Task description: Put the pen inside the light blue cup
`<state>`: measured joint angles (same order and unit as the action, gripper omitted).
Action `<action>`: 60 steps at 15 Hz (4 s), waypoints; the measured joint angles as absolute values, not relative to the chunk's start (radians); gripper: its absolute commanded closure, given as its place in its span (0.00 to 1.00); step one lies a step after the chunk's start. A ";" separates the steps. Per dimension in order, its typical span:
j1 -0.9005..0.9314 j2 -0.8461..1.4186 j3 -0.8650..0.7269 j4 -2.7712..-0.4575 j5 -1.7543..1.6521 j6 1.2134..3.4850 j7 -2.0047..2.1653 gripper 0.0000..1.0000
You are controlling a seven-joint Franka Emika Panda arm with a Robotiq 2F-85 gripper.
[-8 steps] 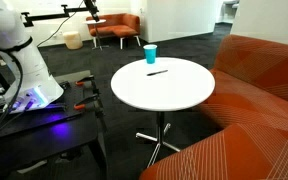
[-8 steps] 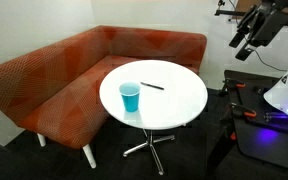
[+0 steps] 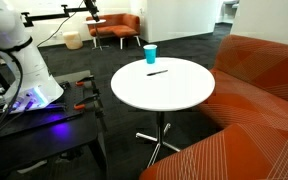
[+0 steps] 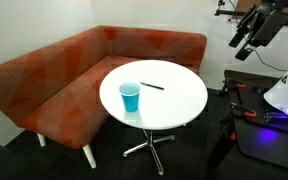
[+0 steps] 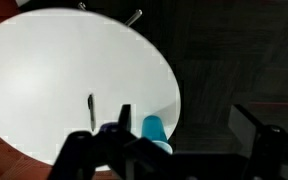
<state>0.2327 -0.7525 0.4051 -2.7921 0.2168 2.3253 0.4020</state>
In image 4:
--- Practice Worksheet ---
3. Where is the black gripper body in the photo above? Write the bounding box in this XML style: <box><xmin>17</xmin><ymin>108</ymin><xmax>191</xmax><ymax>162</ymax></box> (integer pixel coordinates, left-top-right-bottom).
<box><xmin>246</xmin><ymin>3</ymin><xmax>288</xmax><ymax>48</ymax></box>

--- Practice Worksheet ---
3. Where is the black pen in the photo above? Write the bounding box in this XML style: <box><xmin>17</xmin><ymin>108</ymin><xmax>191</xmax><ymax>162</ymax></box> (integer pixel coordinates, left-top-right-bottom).
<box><xmin>140</xmin><ymin>81</ymin><xmax>165</xmax><ymax>91</ymax></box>

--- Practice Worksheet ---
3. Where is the light blue plastic cup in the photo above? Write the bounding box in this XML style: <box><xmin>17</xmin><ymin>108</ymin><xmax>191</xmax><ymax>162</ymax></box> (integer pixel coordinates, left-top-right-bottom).
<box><xmin>118</xmin><ymin>81</ymin><xmax>141</xmax><ymax>113</ymax></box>

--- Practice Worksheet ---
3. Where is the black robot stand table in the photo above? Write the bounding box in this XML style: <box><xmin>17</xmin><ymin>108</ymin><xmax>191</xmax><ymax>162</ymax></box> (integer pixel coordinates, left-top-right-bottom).
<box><xmin>205</xmin><ymin>69</ymin><xmax>288</xmax><ymax>176</ymax></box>

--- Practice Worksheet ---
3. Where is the orange patterned corner sofa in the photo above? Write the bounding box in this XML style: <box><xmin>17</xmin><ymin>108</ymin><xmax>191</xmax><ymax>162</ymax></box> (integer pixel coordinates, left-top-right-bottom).
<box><xmin>0</xmin><ymin>24</ymin><xmax>208</xmax><ymax>169</ymax></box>

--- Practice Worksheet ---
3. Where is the white round pedestal table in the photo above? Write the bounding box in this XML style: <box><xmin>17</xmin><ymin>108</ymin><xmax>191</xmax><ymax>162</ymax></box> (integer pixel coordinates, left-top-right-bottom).
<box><xmin>98</xmin><ymin>59</ymin><xmax>209</xmax><ymax>176</ymax></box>

